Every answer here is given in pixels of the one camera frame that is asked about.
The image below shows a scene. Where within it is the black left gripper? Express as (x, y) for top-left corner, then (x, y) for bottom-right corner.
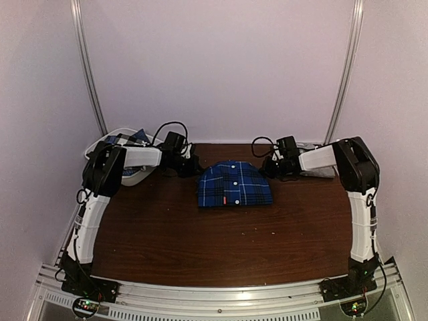
(168, 155), (205, 180)

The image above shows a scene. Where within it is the blue plaid long sleeve shirt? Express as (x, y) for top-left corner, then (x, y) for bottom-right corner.
(197, 160), (273, 207)

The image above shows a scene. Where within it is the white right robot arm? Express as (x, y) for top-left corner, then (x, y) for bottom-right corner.
(259, 136), (380, 296)

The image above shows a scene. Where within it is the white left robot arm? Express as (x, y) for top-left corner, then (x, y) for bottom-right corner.
(60, 141), (203, 297)

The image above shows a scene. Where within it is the folded grey shirt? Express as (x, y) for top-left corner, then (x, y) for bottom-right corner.
(296, 142), (336, 179)

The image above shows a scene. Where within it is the black white checked shirt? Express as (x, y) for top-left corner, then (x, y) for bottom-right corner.
(106, 133), (134, 145)

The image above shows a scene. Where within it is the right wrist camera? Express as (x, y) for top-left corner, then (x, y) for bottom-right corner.
(272, 136), (300, 161)

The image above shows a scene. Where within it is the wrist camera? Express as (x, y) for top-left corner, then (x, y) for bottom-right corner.
(163, 131), (195, 159)
(272, 136), (300, 161)

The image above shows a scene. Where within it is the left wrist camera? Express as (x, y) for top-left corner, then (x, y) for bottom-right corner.
(163, 131), (195, 159)

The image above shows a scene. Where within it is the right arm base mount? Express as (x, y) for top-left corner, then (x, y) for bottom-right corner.
(318, 256), (379, 318)

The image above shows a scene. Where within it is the aluminium front rail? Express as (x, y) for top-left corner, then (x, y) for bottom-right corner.
(33, 265), (412, 321)

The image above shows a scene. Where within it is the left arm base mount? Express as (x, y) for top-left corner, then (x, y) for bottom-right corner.
(60, 259), (119, 303)

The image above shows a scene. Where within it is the right aluminium corner post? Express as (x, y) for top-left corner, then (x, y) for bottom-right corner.
(323, 0), (364, 144)

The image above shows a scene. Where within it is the aluminium corner post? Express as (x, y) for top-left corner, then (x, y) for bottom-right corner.
(323, 0), (364, 144)
(70, 0), (108, 136)

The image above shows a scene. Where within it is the left aluminium corner post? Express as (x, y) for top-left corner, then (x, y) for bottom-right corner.
(70, 0), (108, 136)

